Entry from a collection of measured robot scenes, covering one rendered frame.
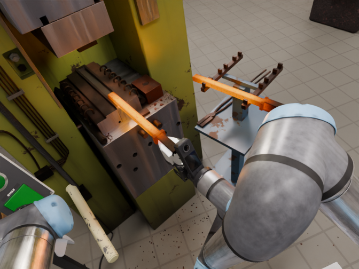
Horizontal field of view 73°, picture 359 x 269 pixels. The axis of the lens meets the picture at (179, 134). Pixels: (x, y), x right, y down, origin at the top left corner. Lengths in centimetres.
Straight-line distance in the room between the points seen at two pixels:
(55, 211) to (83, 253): 144
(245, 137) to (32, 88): 92
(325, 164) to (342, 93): 228
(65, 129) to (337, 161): 98
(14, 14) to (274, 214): 74
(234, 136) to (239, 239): 89
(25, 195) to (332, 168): 79
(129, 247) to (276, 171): 151
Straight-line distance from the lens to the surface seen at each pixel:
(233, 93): 105
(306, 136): 40
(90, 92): 116
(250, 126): 128
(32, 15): 81
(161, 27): 118
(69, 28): 84
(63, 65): 140
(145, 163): 120
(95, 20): 86
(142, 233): 178
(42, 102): 105
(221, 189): 67
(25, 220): 47
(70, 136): 117
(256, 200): 35
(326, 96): 260
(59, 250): 77
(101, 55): 146
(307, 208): 36
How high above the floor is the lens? 161
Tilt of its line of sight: 48 degrees down
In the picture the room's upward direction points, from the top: 13 degrees counter-clockwise
